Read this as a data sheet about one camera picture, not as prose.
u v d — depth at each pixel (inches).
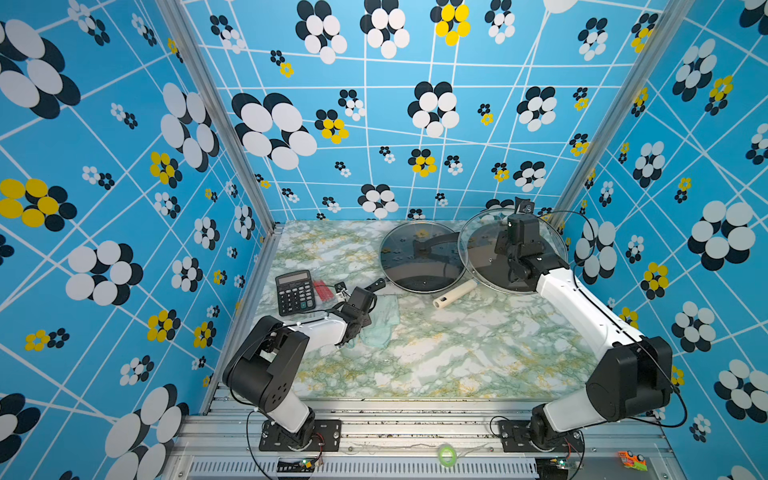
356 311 29.0
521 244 24.7
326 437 28.8
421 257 39.7
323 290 39.1
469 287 36.4
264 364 18.0
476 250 41.0
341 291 32.7
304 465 27.7
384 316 37.0
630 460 27.0
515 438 28.5
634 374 16.7
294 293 38.9
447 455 28.0
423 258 39.4
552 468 27.8
